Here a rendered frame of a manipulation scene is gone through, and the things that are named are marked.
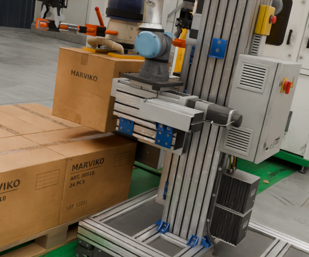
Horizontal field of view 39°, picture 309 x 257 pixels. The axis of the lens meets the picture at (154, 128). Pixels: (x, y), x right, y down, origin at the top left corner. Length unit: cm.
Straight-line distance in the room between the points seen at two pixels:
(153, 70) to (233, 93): 39
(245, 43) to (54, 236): 142
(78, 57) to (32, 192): 77
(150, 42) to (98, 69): 53
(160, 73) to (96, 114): 51
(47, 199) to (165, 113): 81
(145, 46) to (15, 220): 104
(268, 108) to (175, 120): 42
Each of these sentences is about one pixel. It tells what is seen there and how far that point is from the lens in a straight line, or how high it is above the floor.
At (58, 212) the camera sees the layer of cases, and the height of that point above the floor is 23.
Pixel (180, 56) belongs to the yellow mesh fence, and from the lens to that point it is 405.
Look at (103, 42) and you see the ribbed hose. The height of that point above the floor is 114.
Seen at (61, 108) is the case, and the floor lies 72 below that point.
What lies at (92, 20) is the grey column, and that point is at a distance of 402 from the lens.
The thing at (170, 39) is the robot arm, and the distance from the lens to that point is 208.
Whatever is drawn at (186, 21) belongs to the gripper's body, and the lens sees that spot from 268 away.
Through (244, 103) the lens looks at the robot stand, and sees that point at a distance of 202.
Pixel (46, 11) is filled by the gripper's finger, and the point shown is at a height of 126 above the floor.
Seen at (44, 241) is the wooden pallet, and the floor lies 6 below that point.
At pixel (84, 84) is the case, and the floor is 90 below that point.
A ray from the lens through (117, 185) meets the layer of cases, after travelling 273.
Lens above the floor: 133
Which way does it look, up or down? 14 degrees down
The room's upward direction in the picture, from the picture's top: 10 degrees clockwise
